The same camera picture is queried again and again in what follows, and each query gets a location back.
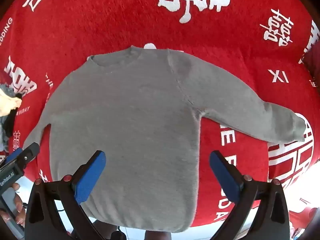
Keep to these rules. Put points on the red printed blanket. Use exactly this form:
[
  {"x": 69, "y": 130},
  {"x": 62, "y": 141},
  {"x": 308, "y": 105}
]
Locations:
[{"x": 75, "y": 30}]

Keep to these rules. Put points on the person's left hand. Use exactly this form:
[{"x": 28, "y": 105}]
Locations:
[{"x": 20, "y": 205}]

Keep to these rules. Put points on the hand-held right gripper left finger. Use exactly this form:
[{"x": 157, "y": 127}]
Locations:
[{"x": 90, "y": 177}]

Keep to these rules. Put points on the pile of mixed clothes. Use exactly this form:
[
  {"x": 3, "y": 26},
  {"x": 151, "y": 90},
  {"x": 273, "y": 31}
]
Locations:
[{"x": 7, "y": 102}]

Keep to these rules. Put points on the grey sweater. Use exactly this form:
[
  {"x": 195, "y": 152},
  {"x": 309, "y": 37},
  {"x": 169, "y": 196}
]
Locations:
[{"x": 125, "y": 117}]

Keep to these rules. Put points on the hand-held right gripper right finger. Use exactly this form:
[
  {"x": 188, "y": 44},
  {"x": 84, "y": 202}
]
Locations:
[{"x": 225, "y": 177}]

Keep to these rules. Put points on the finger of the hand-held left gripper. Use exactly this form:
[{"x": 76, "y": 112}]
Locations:
[{"x": 28, "y": 152}]

